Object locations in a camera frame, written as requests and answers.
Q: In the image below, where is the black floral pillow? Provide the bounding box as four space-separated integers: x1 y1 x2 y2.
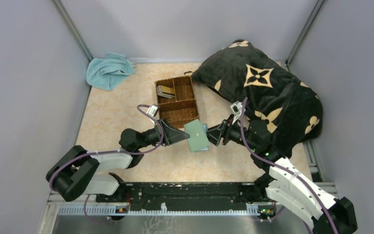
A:
191 39 323 156

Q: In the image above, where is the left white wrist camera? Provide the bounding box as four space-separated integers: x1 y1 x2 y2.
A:
147 104 159 117

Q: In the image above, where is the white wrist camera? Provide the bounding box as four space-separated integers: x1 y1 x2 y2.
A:
147 104 159 117
230 101 243 124

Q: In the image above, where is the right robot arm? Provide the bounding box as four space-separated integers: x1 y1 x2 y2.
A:
206 120 358 234

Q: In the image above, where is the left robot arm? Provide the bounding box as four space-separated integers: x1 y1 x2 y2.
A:
46 119 190 202

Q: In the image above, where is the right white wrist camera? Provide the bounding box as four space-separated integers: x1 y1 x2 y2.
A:
230 101 243 124

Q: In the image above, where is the light blue cloth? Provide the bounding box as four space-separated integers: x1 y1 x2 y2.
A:
86 53 136 91

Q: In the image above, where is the aluminium frame rail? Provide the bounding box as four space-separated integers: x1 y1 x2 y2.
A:
47 194 281 216

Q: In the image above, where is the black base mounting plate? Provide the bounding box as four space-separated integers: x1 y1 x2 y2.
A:
96 182 271 203

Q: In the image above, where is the gold card stack in basket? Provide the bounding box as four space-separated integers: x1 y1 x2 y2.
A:
156 85 176 99

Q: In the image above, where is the green leather card holder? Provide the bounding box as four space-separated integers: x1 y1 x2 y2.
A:
184 119 210 153

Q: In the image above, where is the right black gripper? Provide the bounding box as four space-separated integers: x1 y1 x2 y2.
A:
202 114 258 151

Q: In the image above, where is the brown woven divided basket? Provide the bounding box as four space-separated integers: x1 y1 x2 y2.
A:
154 76 199 129

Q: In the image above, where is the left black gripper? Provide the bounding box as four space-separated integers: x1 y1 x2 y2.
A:
135 117 190 150

